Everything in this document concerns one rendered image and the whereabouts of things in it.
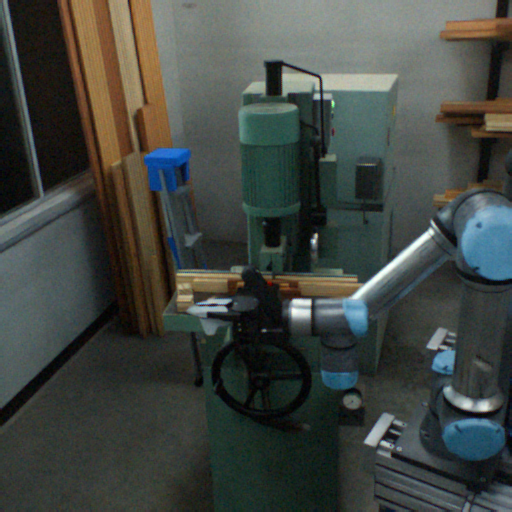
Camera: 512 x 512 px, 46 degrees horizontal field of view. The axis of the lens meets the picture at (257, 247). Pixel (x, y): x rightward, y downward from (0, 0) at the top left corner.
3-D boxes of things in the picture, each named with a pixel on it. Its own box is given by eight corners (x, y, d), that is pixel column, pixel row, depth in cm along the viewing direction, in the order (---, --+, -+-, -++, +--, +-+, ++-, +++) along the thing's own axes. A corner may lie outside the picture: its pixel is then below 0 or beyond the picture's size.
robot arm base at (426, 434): (491, 430, 148) (496, 397, 144) (476, 470, 136) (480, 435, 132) (430, 410, 156) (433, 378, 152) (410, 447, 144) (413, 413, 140)
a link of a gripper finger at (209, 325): (185, 337, 124) (230, 338, 123) (182, 311, 122) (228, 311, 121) (189, 330, 127) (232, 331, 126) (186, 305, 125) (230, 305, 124)
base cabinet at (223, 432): (214, 529, 224) (199, 367, 196) (240, 424, 276) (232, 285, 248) (337, 540, 217) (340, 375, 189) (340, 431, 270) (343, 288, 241)
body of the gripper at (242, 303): (230, 347, 123) (289, 348, 121) (226, 309, 120) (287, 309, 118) (236, 330, 130) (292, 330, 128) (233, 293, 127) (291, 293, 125)
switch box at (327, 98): (312, 147, 206) (312, 99, 199) (314, 139, 215) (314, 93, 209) (330, 147, 205) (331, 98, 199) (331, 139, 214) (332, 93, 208)
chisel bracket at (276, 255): (260, 276, 193) (259, 252, 189) (266, 258, 205) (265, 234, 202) (283, 277, 191) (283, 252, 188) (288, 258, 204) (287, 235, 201)
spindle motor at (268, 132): (238, 218, 181) (233, 114, 169) (248, 199, 197) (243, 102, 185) (297, 219, 179) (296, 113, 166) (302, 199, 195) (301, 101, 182)
